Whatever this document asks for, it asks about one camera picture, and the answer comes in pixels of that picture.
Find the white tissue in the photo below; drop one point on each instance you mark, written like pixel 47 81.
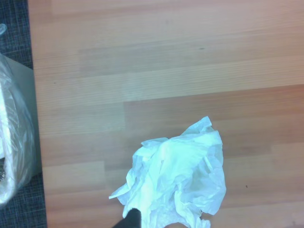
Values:
pixel 171 171

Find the white plastic trash bin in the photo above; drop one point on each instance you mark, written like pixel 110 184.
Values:
pixel 26 99

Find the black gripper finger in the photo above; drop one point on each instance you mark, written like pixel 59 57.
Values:
pixel 133 219

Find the clear plastic bin liner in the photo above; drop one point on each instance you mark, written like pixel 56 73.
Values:
pixel 12 123

